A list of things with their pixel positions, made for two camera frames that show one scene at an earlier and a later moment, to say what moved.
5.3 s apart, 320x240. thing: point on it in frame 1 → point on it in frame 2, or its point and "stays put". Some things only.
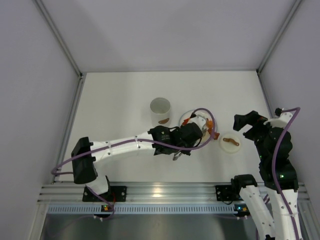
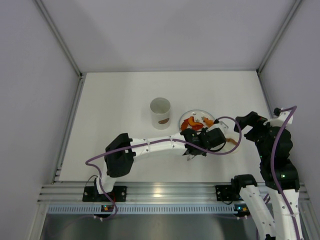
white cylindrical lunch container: x=160 y=108 stays put
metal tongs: x=177 y=153 → x=190 y=157
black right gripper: x=250 y=122 stays put
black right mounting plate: x=225 y=193 stays put
